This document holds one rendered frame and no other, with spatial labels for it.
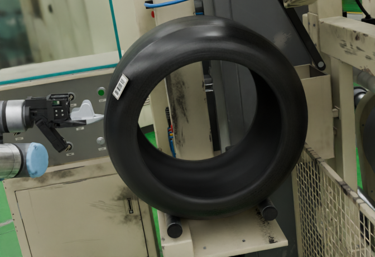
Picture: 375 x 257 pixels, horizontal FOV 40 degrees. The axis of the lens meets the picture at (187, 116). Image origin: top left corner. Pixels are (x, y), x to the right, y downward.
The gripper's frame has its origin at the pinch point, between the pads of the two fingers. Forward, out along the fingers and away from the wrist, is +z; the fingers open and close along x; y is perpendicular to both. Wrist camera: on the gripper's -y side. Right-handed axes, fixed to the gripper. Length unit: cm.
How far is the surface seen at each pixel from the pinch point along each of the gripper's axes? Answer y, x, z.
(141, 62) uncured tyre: 17.8, -9.9, 12.2
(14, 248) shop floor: -133, 160, -70
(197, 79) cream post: 4.6, 25.6, 31.4
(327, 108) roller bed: -6, 19, 75
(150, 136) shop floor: -120, 329, 26
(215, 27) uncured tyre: 26.1, -8.5, 31.8
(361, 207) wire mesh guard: -16, -32, 64
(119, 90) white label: 10.9, -10.9, 6.1
